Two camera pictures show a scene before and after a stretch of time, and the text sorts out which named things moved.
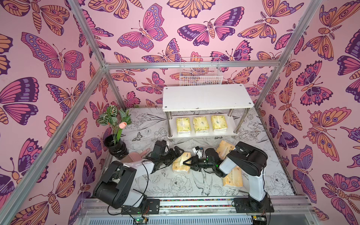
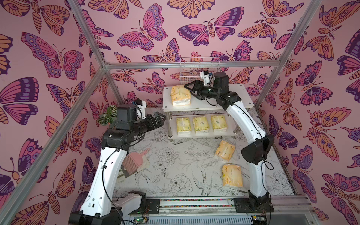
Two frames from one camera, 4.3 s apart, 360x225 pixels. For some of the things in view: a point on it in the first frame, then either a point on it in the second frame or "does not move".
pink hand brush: (134, 156) does not move
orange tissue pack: (179, 167) to (180, 95)
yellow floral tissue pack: (219, 123) does not move
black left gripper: (170, 151) to (152, 126)
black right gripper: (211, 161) to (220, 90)
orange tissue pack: (234, 178) does not move
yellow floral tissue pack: (201, 124) does not move
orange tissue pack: (223, 148) does not move
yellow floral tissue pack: (183, 125) does not move
